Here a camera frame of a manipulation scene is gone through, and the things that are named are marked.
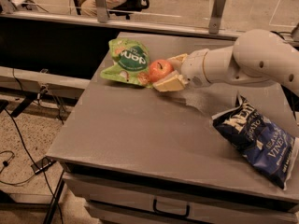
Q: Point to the black drawer handle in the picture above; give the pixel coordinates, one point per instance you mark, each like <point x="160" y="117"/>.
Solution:
<point x="170" y="210"/>

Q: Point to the metal bracket post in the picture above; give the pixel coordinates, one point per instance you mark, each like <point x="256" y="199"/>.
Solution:
<point x="102" y="14"/>
<point x="216" y="16"/>

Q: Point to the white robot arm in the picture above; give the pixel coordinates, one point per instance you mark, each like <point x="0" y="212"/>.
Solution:
<point x="255" y="58"/>

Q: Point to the grey cabinet drawer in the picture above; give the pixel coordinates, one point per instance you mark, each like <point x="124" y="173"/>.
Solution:
<point x="123" y="203"/>

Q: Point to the green rice chip bag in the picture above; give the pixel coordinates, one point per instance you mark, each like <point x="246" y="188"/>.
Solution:
<point x="131" y="61"/>

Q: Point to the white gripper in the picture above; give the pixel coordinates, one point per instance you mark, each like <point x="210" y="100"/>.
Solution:
<point x="192" y="66"/>

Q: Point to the black office chair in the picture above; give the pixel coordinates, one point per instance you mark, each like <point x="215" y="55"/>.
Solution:
<point x="128" y="7"/>

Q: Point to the black power adapter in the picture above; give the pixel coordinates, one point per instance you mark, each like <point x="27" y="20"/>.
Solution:
<point x="42" y="165"/>

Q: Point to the metal rail ledge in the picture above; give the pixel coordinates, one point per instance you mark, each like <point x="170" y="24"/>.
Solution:
<point x="132" y="26"/>

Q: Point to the red apple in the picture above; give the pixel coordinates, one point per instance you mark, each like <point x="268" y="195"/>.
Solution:
<point x="159" y="69"/>

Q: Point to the right metal bracket post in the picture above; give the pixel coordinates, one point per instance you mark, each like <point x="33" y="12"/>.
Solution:
<point x="216" y="16"/>

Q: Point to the left metal bracket post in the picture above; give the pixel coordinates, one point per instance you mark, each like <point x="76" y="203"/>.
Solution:
<point x="102" y="14"/>

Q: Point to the blue kettle chip bag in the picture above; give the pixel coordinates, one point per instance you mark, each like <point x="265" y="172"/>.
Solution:
<point x="268" y="148"/>

